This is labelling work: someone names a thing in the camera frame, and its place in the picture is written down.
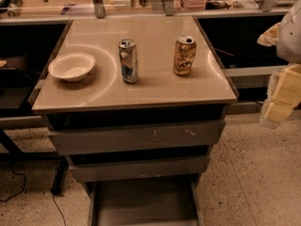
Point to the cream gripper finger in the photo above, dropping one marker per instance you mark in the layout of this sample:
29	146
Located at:
269	37
283	96

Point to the open bottom grey drawer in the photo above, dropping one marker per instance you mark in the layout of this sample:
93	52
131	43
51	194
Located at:
162	201

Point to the top grey drawer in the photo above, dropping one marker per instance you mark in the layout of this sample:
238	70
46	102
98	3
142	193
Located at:
136	137

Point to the black table leg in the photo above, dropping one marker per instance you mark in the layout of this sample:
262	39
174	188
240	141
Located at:
59	176

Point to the gold crumpled soda can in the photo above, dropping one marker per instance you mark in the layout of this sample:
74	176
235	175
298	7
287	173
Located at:
184	55

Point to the white bowl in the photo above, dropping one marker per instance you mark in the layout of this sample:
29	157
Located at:
72	67

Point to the grey drawer cabinet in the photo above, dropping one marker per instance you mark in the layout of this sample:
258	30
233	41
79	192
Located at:
135	105

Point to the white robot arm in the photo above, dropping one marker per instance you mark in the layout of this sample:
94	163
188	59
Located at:
289	36

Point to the grey metal post left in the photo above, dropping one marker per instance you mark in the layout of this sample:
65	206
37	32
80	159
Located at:
98	9

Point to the middle grey drawer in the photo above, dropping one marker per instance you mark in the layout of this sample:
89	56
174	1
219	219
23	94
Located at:
140	169

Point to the silver blue redbull can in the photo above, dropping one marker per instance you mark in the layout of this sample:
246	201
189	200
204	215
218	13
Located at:
128	61

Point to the black tool on bench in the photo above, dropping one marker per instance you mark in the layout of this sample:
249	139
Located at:
11	7

